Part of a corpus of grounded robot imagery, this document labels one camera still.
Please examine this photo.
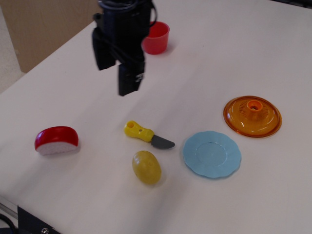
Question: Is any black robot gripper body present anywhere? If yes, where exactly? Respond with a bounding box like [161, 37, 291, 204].
[92, 0, 153, 65]

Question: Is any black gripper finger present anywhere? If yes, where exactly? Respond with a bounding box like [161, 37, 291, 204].
[92, 35, 116, 71]
[118, 62, 145, 96]

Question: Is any red and white toy sushi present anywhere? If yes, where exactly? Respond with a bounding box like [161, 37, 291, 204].
[34, 126, 79, 156]

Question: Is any light blue plastic plate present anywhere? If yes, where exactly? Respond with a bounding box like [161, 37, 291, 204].
[182, 131, 242, 179]

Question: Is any red plastic cup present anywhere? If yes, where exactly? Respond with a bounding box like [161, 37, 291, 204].
[142, 21, 170, 55]

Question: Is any beige wooden cabinet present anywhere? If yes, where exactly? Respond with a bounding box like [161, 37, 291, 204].
[0, 0, 102, 73]

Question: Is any yellow toy potato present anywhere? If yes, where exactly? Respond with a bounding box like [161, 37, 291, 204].
[132, 151, 162, 185]

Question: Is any orange transparent pot lid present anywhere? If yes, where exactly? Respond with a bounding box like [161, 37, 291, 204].
[223, 96, 282, 138]

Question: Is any yellow handled toy knife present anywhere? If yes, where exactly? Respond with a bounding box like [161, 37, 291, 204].
[124, 120, 175, 150]

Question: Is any black corner bracket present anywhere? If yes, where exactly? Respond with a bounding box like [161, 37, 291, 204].
[18, 206, 60, 234]

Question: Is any aluminium table edge rail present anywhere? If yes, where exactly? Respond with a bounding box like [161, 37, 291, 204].
[0, 196, 18, 220]

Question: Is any black cable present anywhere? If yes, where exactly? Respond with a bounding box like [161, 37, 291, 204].
[0, 213, 19, 234]

